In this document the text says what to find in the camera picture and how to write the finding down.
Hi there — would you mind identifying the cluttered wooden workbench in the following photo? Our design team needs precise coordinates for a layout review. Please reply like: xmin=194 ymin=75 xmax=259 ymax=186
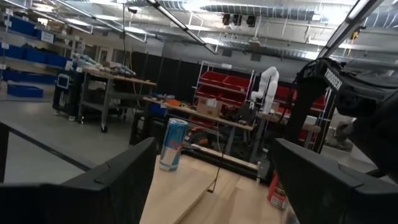
xmin=76 ymin=67 xmax=158 ymax=134

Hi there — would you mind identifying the red Coca-Cola can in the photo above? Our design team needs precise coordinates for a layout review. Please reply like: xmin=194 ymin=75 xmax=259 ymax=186
xmin=266 ymin=172 xmax=289 ymax=210

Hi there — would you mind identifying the long wooden workbench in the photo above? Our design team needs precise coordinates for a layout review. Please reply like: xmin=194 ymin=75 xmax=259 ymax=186
xmin=142 ymin=96 xmax=321 ymax=156

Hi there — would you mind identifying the small white-framed monitor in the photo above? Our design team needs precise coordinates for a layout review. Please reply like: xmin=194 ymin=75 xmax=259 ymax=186
xmin=56 ymin=73 xmax=70 ymax=90

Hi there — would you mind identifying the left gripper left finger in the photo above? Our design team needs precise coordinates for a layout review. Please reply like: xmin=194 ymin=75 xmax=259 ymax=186
xmin=0 ymin=137 xmax=157 ymax=224

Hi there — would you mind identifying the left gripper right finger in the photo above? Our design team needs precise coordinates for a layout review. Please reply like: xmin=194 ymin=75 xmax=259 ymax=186
xmin=270 ymin=138 xmax=398 ymax=224

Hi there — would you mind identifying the rack with red bins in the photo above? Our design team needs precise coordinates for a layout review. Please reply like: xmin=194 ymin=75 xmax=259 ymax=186
xmin=192 ymin=60 xmax=329 ymax=128

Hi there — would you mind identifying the black aluminium table frame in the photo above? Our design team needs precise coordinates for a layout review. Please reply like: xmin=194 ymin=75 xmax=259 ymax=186
xmin=182 ymin=146 xmax=271 ymax=184

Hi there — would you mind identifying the blue storage bin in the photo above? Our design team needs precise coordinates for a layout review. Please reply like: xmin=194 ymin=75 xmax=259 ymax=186
xmin=7 ymin=83 xmax=44 ymax=99
xmin=148 ymin=102 xmax=169 ymax=118

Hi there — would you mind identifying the blue silver Red Bull can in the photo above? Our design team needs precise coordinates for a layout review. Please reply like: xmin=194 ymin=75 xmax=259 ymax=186
xmin=159 ymin=118 xmax=190 ymax=172

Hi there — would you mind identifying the shelf with blue bins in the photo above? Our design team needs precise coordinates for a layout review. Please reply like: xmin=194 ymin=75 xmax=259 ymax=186
xmin=0 ymin=6 xmax=74 ymax=85

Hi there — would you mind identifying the cardboard box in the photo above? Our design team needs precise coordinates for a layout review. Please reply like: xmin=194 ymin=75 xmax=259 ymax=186
xmin=195 ymin=97 xmax=223 ymax=118

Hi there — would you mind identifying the black equipment cart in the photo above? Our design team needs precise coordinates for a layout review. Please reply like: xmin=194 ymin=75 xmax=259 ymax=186
xmin=52 ymin=71 xmax=84 ymax=122

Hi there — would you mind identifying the black curtain partition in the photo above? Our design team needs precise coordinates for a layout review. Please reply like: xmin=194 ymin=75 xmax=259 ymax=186
xmin=130 ymin=51 xmax=299 ymax=103

